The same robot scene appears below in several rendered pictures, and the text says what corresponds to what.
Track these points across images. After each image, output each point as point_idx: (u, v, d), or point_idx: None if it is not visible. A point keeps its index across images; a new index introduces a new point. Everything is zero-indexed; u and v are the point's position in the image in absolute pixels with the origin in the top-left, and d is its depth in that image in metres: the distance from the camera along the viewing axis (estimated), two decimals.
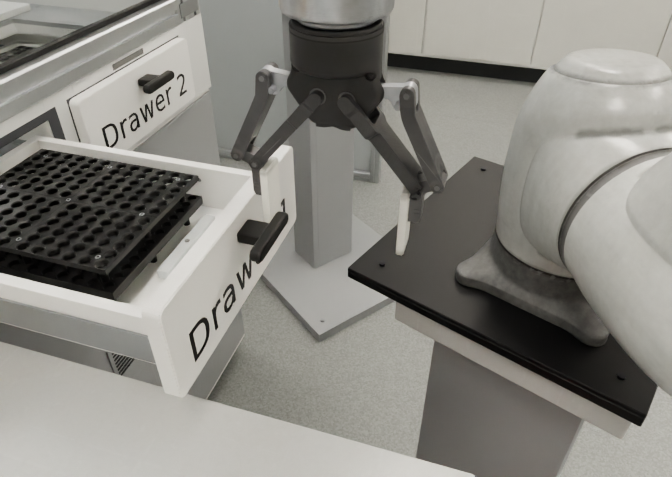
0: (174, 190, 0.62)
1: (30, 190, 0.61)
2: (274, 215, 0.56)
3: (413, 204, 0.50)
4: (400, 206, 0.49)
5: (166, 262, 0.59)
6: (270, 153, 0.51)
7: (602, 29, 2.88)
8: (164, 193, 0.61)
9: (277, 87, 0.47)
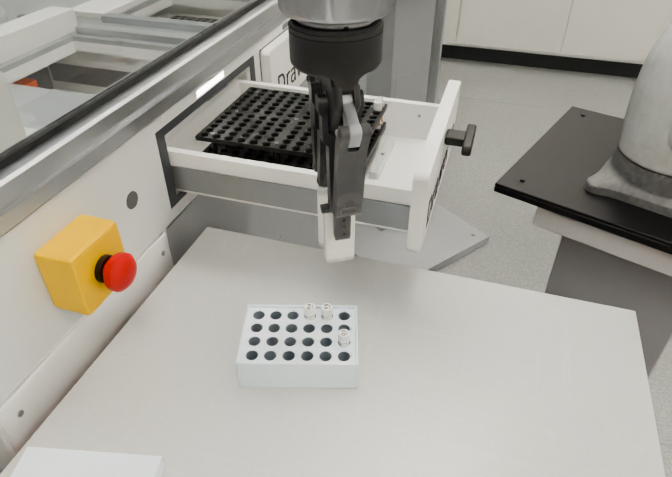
0: (373, 114, 0.79)
1: (262, 113, 0.78)
2: (468, 126, 0.72)
3: (334, 220, 0.52)
4: (324, 215, 0.52)
5: (374, 167, 0.76)
6: (319, 164, 0.52)
7: (630, 18, 3.05)
8: (368, 115, 0.78)
9: None
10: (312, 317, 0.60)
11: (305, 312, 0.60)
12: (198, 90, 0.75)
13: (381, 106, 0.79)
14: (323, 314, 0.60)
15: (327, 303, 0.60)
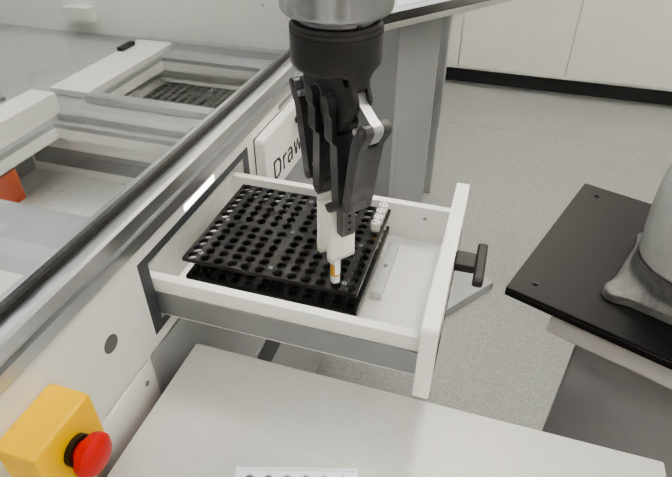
0: None
1: (255, 223, 0.73)
2: (479, 247, 0.67)
3: (338, 218, 0.52)
4: (326, 214, 0.52)
5: (376, 284, 0.71)
6: (318, 169, 0.51)
7: (635, 43, 2.99)
8: (370, 226, 0.72)
9: (306, 89, 0.50)
10: (379, 228, 0.72)
11: (377, 227, 0.71)
12: (185, 204, 0.69)
13: (384, 215, 0.73)
14: None
15: None
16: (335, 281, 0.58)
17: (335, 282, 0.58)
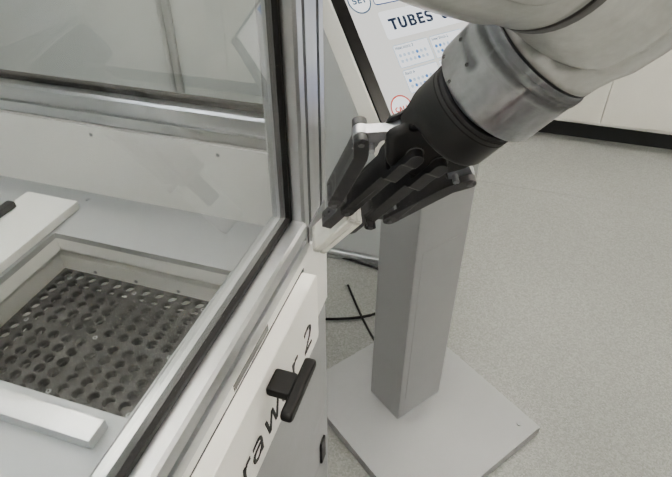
0: None
1: None
2: None
3: (357, 223, 0.53)
4: (349, 227, 0.52)
5: None
6: (364, 202, 0.49)
7: None
8: None
9: (375, 143, 0.43)
10: None
11: None
12: None
13: None
14: None
15: None
16: None
17: None
